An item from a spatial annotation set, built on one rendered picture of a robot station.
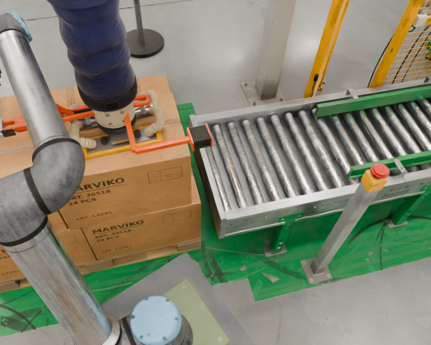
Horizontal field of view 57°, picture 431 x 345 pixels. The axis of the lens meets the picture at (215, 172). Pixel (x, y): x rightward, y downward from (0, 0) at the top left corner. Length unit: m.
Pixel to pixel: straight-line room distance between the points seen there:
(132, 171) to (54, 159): 0.79
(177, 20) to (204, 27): 0.28
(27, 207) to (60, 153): 0.13
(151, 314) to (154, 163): 0.66
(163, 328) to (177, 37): 3.02
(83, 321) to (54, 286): 0.15
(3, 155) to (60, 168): 0.94
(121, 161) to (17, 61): 0.66
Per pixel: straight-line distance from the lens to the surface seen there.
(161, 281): 1.63
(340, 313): 2.50
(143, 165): 1.68
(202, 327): 1.54
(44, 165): 0.94
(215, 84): 3.40
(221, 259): 2.48
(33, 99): 1.10
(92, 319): 1.20
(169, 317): 1.29
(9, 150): 1.87
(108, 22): 1.38
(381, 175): 1.67
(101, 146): 1.73
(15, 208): 0.94
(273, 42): 2.94
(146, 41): 3.81
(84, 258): 2.34
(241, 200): 2.03
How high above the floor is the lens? 2.28
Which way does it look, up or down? 55 degrees down
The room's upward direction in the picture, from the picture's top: 4 degrees clockwise
